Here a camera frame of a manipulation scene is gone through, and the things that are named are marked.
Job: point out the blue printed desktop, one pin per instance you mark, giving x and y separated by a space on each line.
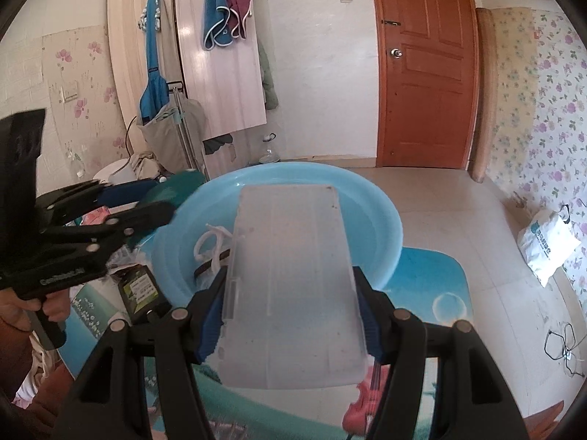
435 275

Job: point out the metal rack pole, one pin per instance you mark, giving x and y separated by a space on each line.
185 123

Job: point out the grey cloth bag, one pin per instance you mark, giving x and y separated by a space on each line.
176 137

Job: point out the clear frosted plastic box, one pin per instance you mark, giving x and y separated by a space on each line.
293 284

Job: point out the person's left hand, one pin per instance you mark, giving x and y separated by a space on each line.
20 309

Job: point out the person's reddish clothing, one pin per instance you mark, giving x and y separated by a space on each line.
50 389

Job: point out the dark green glass bottle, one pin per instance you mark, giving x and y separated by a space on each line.
140 291

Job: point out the maroon towel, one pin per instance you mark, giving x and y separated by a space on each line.
237 0

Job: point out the blue towel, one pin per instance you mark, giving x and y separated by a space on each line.
215 9

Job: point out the white plastic hook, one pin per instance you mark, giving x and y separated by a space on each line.
208 238

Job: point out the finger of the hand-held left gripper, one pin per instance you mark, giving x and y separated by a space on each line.
133 222
114 192

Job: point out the light wooden board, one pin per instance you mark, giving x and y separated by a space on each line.
215 87
133 41

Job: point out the white plastic shopping bag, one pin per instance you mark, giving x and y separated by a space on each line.
548 247

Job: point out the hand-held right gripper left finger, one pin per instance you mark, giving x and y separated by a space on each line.
210 330

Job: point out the brown hair band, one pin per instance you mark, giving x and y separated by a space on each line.
211 266

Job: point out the dark green hanging jacket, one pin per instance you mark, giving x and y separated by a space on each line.
268 78

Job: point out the dark green packet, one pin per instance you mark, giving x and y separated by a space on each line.
179 188

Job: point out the wall switch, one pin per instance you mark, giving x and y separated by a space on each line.
69 92

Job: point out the light blue plastic basin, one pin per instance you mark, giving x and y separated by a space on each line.
367 220

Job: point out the brown wooden door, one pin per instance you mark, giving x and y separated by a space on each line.
426 78

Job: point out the silver door knob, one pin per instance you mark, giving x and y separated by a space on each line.
394 53

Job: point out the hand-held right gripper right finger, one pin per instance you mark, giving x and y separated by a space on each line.
372 330

